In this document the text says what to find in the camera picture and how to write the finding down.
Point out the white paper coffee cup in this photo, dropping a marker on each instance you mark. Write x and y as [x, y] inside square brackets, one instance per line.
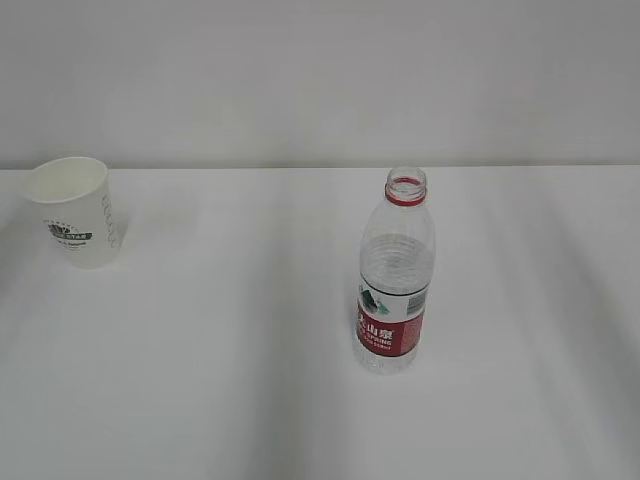
[73, 198]

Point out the clear plastic water bottle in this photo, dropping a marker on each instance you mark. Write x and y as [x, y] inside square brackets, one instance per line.
[396, 264]

